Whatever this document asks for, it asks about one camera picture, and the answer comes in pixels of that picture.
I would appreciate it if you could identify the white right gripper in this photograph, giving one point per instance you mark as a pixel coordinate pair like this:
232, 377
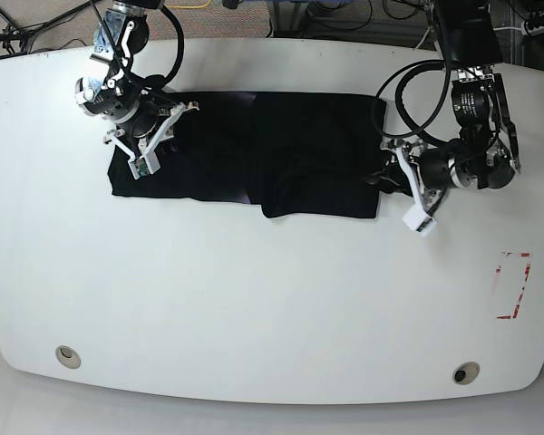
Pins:
151, 124

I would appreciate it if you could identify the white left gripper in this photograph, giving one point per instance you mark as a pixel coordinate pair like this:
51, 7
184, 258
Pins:
401, 173

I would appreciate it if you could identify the black T-shirt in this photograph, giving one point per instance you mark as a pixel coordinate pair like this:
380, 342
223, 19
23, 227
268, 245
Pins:
286, 152

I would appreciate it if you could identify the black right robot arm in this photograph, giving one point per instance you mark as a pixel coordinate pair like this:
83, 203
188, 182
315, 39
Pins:
111, 89

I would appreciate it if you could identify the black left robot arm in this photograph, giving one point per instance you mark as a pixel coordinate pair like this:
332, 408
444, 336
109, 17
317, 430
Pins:
469, 139

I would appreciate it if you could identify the red tape rectangle marker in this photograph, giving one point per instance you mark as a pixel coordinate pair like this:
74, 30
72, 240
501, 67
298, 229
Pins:
509, 284

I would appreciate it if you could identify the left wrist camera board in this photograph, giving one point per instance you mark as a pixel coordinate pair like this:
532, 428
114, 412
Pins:
420, 223

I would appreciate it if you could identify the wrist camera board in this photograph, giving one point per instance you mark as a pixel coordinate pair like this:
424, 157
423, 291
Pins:
420, 223
143, 167

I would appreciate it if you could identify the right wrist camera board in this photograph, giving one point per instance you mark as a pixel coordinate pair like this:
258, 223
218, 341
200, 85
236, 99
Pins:
143, 167

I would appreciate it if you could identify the right table cable grommet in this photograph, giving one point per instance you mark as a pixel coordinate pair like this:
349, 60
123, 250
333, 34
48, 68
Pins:
466, 373

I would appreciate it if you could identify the table cable grommet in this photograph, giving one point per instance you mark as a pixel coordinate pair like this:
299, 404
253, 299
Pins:
68, 357
466, 373

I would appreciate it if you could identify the left table cable grommet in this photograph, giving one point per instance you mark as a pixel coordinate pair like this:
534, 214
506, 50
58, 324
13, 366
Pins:
68, 357

